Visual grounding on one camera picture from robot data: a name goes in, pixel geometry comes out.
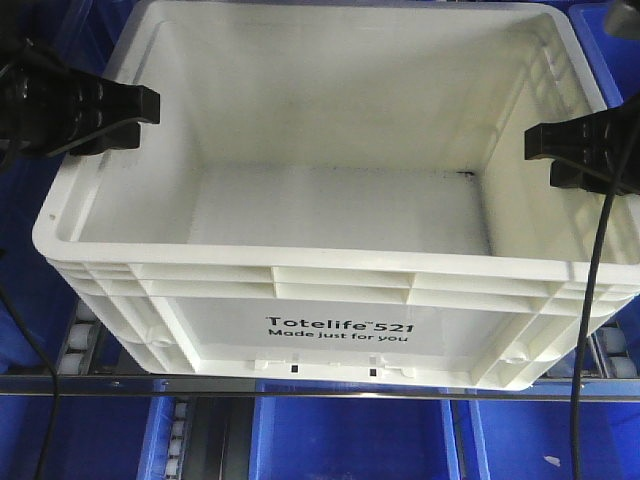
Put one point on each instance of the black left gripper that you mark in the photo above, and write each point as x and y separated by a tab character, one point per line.
47	106

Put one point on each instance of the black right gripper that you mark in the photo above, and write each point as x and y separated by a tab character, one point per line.
610	135

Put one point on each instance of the white Totelife plastic tote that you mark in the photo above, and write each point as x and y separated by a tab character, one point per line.
336	192

